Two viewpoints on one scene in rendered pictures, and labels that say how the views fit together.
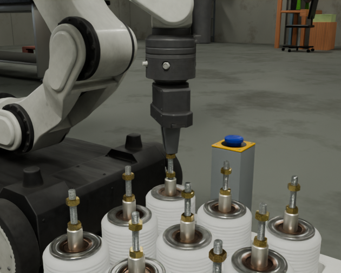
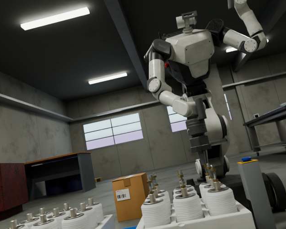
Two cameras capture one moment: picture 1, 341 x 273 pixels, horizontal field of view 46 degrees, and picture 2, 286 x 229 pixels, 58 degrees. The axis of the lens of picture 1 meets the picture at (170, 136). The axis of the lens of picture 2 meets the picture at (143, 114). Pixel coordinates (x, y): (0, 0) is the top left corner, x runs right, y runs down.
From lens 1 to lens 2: 0.92 m
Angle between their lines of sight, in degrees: 64
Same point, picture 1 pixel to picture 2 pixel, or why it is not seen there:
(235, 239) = not seen: hidden behind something
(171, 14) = (183, 112)
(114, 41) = (209, 124)
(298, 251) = (209, 196)
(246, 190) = (255, 185)
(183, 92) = (195, 138)
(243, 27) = not seen: outside the picture
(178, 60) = (190, 127)
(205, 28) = (200, 113)
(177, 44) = (189, 121)
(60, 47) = not seen: hidden behind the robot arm
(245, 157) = (247, 166)
